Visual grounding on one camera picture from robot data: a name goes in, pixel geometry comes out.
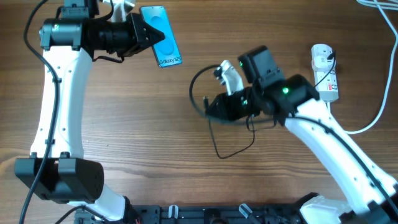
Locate smartphone with teal screen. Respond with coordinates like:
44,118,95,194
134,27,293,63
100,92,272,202
140,6,183,68

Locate black USB charging cable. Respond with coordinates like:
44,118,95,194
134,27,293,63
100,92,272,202
202,49,338,160

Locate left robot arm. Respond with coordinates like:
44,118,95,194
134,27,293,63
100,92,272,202
14,1,165,223

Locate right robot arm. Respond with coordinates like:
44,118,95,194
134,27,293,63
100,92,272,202
205,46,397,223

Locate white USB charger plug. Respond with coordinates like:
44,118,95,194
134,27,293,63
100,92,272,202
312,54,335,72

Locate white power strip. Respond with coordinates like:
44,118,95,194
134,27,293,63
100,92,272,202
311,44,339,103

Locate white power strip cord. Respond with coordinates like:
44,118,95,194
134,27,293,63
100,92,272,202
326,0,398,135

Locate white cables at corner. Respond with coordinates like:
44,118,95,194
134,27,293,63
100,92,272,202
356,0,398,12

